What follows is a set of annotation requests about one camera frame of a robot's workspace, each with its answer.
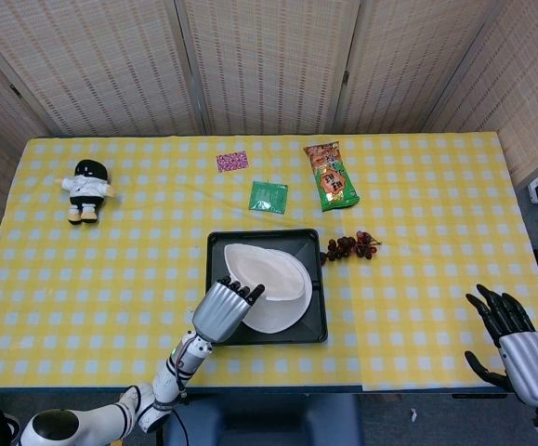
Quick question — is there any dark red grape bunch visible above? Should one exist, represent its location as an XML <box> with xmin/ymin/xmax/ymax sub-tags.
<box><xmin>319</xmin><ymin>230</ymin><xmax>384</xmax><ymax>267</ymax></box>

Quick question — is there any white paper plate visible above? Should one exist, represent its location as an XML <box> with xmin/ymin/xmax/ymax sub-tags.
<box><xmin>223</xmin><ymin>243</ymin><xmax>308</xmax><ymax>302</ymax></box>

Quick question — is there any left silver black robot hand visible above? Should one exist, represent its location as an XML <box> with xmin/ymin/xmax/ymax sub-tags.
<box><xmin>191</xmin><ymin>276</ymin><xmax>267</xmax><ymax>344</ymax></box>

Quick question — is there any black white plush doll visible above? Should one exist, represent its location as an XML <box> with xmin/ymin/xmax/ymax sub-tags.
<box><xmin>54</xmin><ymin>158</ymin><xmax>125</xmax><ymax>228</ymax></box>

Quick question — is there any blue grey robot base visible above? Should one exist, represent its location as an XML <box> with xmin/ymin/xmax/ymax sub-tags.
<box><xmin>161</xmin><ymin>393</ymin><xmax>361</xmax><ymax>446</ymax></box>

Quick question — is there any pink patterned small packet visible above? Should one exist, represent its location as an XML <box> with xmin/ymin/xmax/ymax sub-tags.
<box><xmin>216</xmin><ymin>151</ymin><xmax>250</xmax><ymax>174</ymax></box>

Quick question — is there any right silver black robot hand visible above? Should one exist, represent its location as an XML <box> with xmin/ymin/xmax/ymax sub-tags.
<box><xmin>464</xmin><ymin>283</ymin><xmax>538</xmax><ymax>409</ymax></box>

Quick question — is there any white paper plate cracked rim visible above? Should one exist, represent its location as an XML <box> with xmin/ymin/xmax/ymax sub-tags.
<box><xmin>240</xmin><ymin>262</ymin><xmax>314</xmax><ymax>335</ymax></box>

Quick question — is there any green sachet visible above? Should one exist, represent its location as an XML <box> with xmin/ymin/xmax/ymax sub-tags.
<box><xmin>248</xmin><ymin>180</ymin><xmax>290</xmax><ymax>216</ymax></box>

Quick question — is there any black square plastic tray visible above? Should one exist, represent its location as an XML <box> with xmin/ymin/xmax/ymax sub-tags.
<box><xmin>205</xmin><ymin>227</ymin><xmax>329</xmax><ymax>346</ymax></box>

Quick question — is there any beige woven folding screen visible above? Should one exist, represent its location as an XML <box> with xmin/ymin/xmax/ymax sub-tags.
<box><xmin>0</xmin><ymin>0</ymin><xmax>538</xmax><ymax>259</ymax></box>

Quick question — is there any yellow white checked tablecloth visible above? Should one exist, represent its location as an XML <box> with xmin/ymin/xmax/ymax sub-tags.
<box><xmin>0</xmin><ymin>133</ymin><xmax>538</xmax><ymax>394</ymax></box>

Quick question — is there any orange green snack bag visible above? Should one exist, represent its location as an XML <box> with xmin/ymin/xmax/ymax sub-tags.
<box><xmin>302</xmin><ymin>142</ymin><xmax>361</xmax><ymax>214</ymax></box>

